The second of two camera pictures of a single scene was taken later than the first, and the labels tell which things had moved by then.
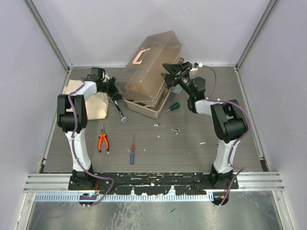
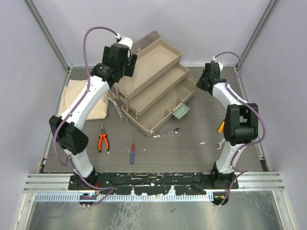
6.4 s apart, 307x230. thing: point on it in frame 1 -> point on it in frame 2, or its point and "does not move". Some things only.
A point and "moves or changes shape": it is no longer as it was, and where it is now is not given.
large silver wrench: [120, 111] does not move
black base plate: [127, 183] does not move
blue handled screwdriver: [132, 152] does not move
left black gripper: [113, 94] -> [129, 68]
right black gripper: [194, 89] -> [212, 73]
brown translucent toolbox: [139, 80] moves or changes shape
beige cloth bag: [97, 105] does not move
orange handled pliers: [102, 136] does not move
